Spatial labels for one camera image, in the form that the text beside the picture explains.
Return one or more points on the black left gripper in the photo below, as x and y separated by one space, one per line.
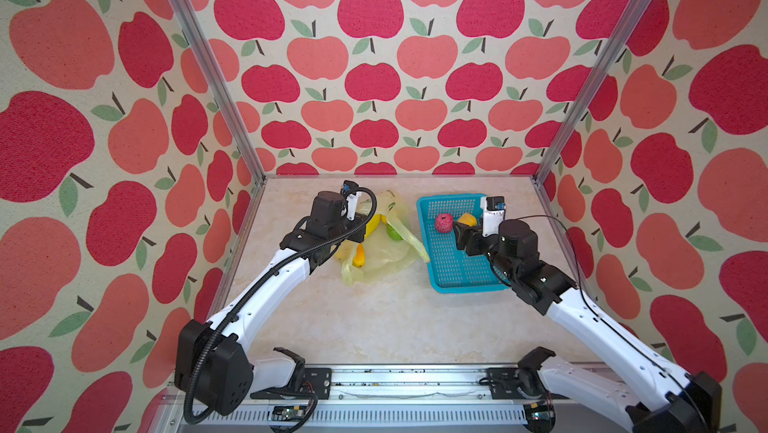
359 223

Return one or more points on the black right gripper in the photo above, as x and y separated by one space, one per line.
464 237

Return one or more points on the orange fruit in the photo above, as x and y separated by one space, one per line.
468 220

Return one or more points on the yellow translucent plastic bag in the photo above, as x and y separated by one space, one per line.
383 255

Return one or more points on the pink dragon fruit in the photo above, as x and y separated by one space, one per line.
444 223

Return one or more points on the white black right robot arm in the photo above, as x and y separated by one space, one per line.
652 395

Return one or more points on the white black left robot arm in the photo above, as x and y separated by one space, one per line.
212 367

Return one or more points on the green fruit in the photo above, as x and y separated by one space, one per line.
393 233

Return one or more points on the yellow banana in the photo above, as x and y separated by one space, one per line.
373 224

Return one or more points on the yellow mango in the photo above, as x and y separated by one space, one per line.
359 258

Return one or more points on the teal plastic mesh basket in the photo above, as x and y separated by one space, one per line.
451 271

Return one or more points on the small circuit board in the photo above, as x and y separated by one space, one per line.
290 413

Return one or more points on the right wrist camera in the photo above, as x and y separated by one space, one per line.
493 214

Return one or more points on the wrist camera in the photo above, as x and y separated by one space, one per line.
351 194
493 214

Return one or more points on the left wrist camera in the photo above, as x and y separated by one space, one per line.
351 194

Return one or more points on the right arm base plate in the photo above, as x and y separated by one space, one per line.
516 383

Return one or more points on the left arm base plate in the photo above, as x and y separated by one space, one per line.
304 381

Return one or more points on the front aluminium frame rail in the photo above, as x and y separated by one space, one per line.
398 398

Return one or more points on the right rear aluminium corner post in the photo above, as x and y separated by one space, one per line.
615 44

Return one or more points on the aluminium corner post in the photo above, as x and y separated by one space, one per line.
214 77
615 44

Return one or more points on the left rear aluminium corner post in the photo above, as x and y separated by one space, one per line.
214 77

